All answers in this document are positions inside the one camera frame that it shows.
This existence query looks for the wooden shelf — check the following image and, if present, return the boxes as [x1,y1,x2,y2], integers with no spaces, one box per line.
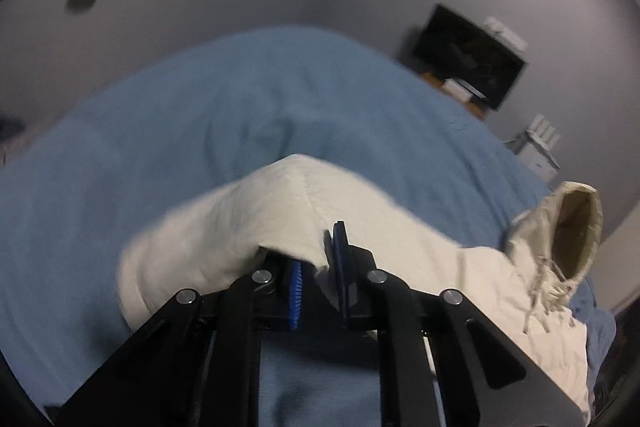
[420,72,489,120]

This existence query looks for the cream hooded jacket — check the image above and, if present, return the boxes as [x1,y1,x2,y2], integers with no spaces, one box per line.
[117,154,605,413]

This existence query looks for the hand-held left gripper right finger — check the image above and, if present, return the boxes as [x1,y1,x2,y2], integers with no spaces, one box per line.
[324,220,587,427]

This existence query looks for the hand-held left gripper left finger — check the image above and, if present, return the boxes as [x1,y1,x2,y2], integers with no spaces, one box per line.
[50,252,304,427]

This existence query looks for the white device on television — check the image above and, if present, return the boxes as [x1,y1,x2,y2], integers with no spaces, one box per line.
[484,18,530,50]

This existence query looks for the white flat box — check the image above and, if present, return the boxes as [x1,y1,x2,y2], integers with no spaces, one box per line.
[442,78,487,101]

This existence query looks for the black television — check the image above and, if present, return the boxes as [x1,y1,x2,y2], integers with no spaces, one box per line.
[413,4,528,112]

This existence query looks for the blue fleece blanket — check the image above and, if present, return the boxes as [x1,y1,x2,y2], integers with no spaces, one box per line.
[0,26,618,427]

